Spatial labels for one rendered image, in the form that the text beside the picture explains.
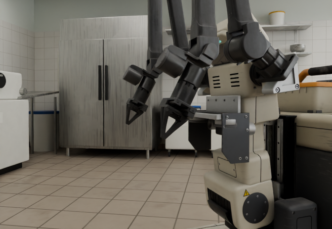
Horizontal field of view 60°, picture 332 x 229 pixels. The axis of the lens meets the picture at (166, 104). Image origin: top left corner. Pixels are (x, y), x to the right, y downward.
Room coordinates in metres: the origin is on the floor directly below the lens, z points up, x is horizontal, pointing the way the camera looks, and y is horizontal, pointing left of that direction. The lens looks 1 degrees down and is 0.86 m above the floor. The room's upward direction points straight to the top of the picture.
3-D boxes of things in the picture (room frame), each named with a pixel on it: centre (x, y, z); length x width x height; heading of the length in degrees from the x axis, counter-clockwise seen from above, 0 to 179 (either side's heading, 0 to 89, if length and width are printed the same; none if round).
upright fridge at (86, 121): (4.55, 0.83, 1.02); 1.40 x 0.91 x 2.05; 81
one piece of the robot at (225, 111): (1.03, -0.19, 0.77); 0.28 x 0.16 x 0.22; 20
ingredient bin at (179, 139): (4.50, -0.27, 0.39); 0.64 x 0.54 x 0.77; 173
